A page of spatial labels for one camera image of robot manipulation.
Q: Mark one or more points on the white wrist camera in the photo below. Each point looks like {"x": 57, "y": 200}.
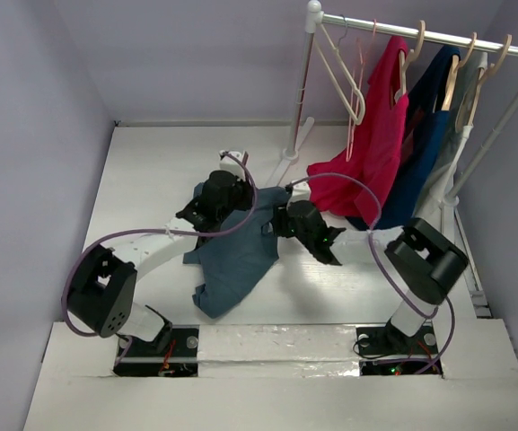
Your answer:
{"x": 298, "y": 191}
{"x": 233, "y": 161}

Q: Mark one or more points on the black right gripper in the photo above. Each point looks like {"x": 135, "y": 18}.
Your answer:
{"x": 279, "y": 221}

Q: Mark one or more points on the navy blue t-shirt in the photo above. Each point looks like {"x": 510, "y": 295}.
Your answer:
{"x": 424, "y": 130}

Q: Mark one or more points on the white clothes rack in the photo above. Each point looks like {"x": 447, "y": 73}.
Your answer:
{"x": 432, "y": 44}

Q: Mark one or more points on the wooden hanger with grey shirt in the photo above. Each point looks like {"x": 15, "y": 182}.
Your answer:
{"x": 467, "y": 110}

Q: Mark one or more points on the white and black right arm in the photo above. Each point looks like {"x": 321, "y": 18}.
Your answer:
{"x": 419, "y": 262}

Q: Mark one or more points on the teal blue t-shirt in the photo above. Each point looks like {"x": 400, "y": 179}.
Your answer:
{"x": 233, "y": 264}

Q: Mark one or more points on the wooden hanger with red shirt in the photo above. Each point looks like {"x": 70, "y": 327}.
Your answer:
{"x": 405, "y": 60}

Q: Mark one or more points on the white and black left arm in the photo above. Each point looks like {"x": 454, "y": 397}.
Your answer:
{"x": 98, "y": 297}

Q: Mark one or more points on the cream plastic hanger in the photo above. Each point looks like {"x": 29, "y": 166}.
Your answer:
{"x": 344, "y": 74}

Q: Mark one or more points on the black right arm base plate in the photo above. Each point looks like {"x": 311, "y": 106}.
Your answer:
{"x": 380, "y": 356}

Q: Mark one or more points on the wooden hanger with navy shirt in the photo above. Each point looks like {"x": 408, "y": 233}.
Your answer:
{"x": 456, "y": 65}

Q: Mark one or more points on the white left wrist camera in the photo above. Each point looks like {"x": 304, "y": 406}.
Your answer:
{"x": 233, "y": 161}

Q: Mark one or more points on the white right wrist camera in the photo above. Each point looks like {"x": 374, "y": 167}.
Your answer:
{"x": 298, "y": 191}

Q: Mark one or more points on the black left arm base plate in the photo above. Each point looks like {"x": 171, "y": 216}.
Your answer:
{"x": 179, "y": 359}

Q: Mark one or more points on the magenta red t-shirt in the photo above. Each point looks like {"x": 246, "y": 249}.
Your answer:
{"x": 358, "y": 186}

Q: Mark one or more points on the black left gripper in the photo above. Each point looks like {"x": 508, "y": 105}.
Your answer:
{"x": 247, "y": 193}

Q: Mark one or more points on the pale grey-green t-shirt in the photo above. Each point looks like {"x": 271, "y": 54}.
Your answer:
{"x": 457, "y": 132}

